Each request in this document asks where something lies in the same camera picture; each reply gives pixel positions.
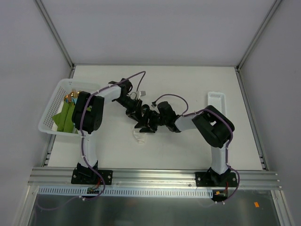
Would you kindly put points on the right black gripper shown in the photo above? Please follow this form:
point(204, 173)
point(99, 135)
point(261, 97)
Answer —
point(153, 118)

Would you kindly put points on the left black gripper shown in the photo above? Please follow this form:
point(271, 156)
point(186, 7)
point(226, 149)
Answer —
point(137, 113)

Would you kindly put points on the white paper napkin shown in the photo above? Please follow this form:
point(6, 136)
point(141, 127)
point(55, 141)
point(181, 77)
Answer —
point(140, 137)

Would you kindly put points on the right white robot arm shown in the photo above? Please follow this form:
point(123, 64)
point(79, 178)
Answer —
point(214, 127)

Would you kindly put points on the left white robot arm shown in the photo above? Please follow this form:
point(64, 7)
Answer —
point(87, 117)

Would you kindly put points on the light blue rolled napkin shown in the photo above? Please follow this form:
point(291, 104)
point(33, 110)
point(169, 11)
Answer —
point(74, 100)

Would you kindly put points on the green rolled napkin bundle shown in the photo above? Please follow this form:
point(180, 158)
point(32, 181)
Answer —
point(63, 120)

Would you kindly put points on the gold cutlery in basket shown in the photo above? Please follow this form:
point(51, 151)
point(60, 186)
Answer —
point(73, 94)

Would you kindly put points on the white narrow utensil tray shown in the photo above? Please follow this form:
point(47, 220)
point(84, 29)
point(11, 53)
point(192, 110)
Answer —
point(217, 100)

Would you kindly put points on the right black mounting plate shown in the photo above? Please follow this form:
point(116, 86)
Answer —
point(202, 180)

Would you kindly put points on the black mounting plate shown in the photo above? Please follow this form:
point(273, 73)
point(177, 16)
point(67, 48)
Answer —
point(89, 177)
point(202, 180)

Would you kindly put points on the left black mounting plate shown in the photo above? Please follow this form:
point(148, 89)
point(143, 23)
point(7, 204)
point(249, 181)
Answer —
point(89, 177)

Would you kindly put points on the white perforated basket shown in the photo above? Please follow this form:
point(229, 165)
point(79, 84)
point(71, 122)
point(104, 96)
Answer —
point(55, 104)

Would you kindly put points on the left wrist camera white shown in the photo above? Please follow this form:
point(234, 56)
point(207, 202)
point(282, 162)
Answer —
point(142, 93)

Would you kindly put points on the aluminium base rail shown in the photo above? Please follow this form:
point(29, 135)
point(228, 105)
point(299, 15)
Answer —
point(155, 178)

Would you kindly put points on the white slotted cable duct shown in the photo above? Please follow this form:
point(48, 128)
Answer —
point(127, 192)

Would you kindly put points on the left aluminium frame post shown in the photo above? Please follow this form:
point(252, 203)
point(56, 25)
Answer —
point(51, 26)

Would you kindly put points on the aluminium frame post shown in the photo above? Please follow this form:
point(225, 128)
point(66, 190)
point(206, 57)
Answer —
point(272, 10)
point(51, 26)

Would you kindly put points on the right aluminium frame post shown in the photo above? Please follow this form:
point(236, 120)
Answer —
point(272, 10)

